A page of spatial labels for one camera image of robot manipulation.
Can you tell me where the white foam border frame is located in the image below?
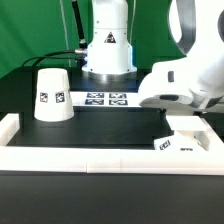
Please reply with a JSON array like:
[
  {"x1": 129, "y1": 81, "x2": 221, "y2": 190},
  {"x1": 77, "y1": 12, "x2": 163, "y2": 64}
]
[{"x1": 0, "y1": 113, "x2": 224, "y2": 175}]

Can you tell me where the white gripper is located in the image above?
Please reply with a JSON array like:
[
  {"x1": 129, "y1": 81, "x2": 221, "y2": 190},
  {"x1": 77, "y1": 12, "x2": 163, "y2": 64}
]
[{"x1": 137, "y1": 59, "x2": 201, "y2": 113}]

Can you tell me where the black cable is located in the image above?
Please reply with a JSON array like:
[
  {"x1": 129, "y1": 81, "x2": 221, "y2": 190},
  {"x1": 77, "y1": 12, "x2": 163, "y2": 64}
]
[{"x1": 21, "y1": 50, "x2": 88, "y2": 68}]

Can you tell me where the white lamp base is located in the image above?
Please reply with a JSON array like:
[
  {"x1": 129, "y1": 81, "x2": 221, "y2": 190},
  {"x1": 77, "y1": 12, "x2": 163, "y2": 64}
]
[{"x1": 154, "y1": 115, "x2": 206, "y2": 152}]

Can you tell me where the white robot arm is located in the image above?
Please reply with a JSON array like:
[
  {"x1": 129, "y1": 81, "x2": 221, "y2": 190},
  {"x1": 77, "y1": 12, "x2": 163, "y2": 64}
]
[{"x1": 82, "y1": 0, "x2": 224, "y2": 111}]

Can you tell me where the white marker sheet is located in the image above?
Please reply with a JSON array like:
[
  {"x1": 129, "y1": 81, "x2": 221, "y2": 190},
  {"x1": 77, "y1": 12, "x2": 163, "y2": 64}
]
[{"x1": 70, "y1": 91, "x2": 139, "y2": 108}]

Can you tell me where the white lamp shade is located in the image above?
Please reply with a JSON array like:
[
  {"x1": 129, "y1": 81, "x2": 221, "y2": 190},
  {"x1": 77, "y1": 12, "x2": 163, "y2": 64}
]
[{"x1": 34, "y1": 68, "x2": 74, "y2": 122}]

